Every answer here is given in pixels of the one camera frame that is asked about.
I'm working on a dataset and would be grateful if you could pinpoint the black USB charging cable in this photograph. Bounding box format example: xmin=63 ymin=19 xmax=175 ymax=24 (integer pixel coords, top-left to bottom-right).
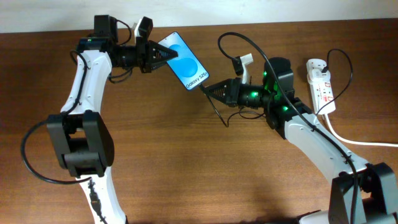
xmin=198 ymin=49 xmax=354 ymax=128

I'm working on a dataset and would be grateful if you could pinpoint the white USB charger plug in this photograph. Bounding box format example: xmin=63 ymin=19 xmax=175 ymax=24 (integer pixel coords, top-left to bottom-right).
xmin=307 ymin=68 xmax=331 ymax=85

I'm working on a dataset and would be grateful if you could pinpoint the white power strip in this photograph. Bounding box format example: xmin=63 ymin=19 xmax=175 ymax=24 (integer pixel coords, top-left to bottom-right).
xmin=306 ymin=58 xmax=336 ymax=115

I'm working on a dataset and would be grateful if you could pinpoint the blue Galaxy smartphone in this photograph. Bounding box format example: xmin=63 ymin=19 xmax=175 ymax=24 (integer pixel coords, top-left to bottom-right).
xmin=159 ymin=32 xmax=210 ymax=91

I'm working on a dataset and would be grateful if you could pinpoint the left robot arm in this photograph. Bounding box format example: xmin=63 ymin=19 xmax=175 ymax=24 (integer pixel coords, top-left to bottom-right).
xmin=47 ymin=15 xmax=178 ymax=223

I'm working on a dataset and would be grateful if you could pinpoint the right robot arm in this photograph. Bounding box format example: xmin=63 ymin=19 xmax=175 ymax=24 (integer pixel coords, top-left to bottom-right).
xmin=202 ymin=57 xmax=397 ymax=223

